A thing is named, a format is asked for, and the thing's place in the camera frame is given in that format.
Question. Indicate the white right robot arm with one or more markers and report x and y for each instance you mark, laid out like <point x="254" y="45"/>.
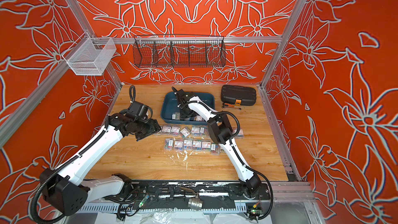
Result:
<point x="223" y="127"/>

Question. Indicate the seventeenth clear paper clip box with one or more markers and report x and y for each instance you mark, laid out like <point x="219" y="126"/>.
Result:
<point x="169" y="144"/>

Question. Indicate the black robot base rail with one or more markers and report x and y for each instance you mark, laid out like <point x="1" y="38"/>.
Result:
<point x="217" y="197"/>

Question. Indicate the orange black ratchet wrench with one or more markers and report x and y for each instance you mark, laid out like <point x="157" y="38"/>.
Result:
<point x="231" y="106"/>

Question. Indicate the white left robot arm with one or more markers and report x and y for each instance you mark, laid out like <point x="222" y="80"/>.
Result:
<point x="64" y="188"/>

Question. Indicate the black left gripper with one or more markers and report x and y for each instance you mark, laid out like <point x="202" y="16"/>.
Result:
<point x="155" y="127"/>

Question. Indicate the fourteenth clear paper clip box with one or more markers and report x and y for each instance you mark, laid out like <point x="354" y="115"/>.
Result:
<point x="206" y="146"/>

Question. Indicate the eleventh clear paper clip box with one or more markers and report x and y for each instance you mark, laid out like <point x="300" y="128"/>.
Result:
<point x="187" y="144"/>

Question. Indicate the silver metal cylinder fitting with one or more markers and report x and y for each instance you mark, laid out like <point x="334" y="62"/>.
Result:
<point x="195" y="203"/>

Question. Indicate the fifteenth clear paper clip box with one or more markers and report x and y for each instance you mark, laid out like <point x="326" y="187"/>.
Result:
<point x="215" y="149"/>

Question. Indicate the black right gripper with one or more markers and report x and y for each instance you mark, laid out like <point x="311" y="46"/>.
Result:
<point x="185" y="113"/>

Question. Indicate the black plastic tool case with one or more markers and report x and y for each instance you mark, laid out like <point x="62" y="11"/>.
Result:
<point x="244" y="96"/>

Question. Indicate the black wire wall basket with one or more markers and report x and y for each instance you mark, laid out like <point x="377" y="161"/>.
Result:
<point x="181" y="51"/>

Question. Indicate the thirteenth clear paper clip box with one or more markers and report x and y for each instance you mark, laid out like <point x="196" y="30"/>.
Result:
<point x="197" y="145"/>

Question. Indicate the twelfth clear paper clip box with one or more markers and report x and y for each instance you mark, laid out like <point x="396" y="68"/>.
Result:
<point x="178" y="145"/>

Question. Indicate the blue plastic storage tray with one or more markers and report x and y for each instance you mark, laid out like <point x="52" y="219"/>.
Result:
<point x="169" y="108"/>

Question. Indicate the white wire mesh basket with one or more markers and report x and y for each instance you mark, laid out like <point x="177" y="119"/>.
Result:
<point x="89" y="59"/>

